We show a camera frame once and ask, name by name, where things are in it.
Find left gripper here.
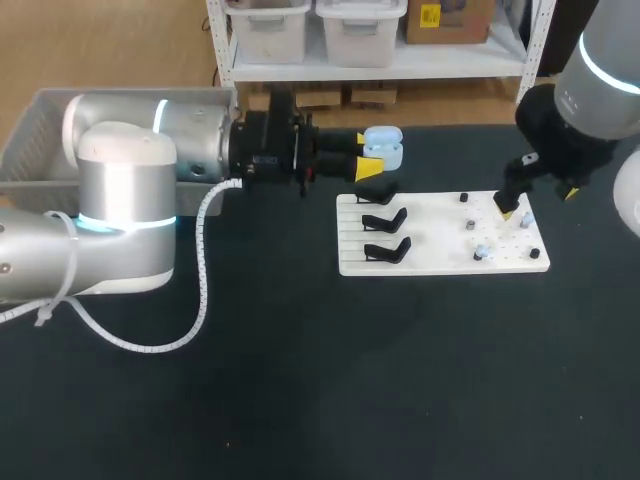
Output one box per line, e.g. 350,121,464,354
229,84,386,199

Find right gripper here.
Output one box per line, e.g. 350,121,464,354
493,83,621,222

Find light blue earbud case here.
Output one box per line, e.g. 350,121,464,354
360,125,405,173

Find small cardboard box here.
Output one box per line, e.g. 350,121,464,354
294,82,344,112
349,82,399,106

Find white plate with black stands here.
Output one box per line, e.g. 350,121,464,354
335,180,552,278

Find brown cardboard box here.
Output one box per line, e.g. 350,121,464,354
405,0,492,46

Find white metal shelf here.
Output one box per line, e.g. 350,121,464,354
205,0,544,105

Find translucent plastic storage bin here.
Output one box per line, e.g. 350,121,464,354
222,0,312,65
314,0,409,69

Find grey slotted basket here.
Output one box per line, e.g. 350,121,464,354
0,87,239,218

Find white cable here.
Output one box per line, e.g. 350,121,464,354
0,178,247,355

